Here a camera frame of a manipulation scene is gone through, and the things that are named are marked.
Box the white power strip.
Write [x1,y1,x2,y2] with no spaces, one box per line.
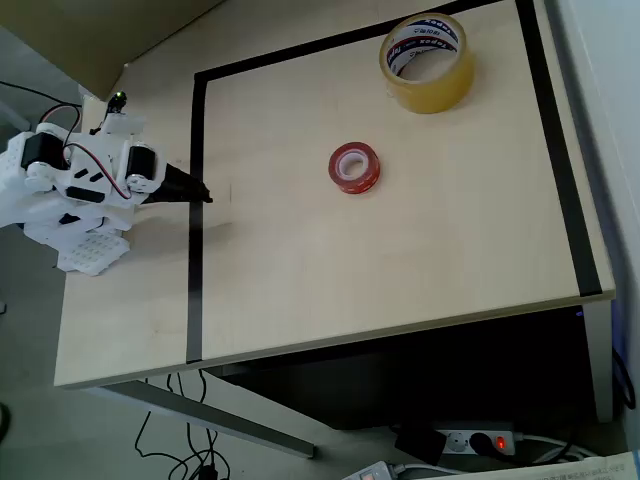
[433,424,524,458]

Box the white power cable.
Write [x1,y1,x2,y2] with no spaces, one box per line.
[513,431,597,462]
[393,461,482,477]

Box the black power plug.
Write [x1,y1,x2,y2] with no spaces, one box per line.
[468,432,494,457]

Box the gripper camera with white mount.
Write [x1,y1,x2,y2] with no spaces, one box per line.
[97,89,147,137]

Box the red black servo wire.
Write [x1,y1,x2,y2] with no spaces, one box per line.
[63,143,133,201]
[39,103,84,137]

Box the red tape roll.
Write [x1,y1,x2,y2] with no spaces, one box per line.
[327,141,382,195]

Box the printed paper sheet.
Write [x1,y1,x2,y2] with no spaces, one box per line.
[469,449,640,480]

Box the black power adapter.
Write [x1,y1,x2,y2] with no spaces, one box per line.
[394,424,448,466]

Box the yellow tape roll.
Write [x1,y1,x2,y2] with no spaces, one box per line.
[378,13,475,115]

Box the grey power strip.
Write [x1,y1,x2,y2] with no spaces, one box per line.
[342,459,401,480]

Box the thin black cable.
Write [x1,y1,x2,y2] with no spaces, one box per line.
[0,79,82,109]
[611,346,638,407]

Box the grey metal table leg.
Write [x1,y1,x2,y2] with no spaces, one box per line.
[582,298,615,424]
[87,367,317,459]

